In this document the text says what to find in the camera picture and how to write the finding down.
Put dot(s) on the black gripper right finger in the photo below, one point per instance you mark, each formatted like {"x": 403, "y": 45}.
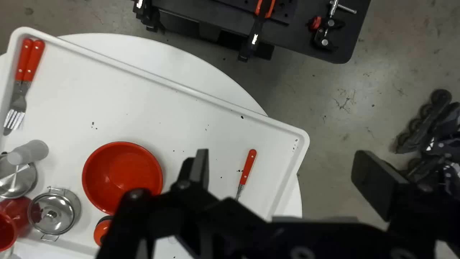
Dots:
{"x": 378, "y": 183}

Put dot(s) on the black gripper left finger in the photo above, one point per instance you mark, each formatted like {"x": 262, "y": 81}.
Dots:
{"x": 194, "y": 171}

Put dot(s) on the red bowl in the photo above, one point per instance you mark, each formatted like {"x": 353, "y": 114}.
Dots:
{"x": 117, "y": 167}

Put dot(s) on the round white table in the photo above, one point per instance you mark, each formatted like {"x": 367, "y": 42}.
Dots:
{"x": 153, "y": 56}

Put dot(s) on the white plastic tray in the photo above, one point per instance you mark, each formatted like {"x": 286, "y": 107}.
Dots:
{"x": 82, "y": 99}

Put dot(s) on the small steel pot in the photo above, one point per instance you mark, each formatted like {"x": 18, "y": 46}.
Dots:
{"x": 55, "y": 212}

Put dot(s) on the black tool cart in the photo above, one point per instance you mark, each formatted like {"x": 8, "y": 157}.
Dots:
{"x": 322, "y": 29}

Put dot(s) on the steel lid with knob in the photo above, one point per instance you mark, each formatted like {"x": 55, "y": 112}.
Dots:
{"x": 16, "y": 180}

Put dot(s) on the red metal mug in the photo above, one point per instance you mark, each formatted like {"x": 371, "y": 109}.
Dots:
{"x": 15, "y": 222}

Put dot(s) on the red handled knife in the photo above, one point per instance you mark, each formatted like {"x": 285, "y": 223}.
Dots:
{"x": 246, "y": 170}

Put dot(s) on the red handled fork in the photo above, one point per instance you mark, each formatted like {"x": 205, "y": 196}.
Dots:
{"x": 29, "y": 59}

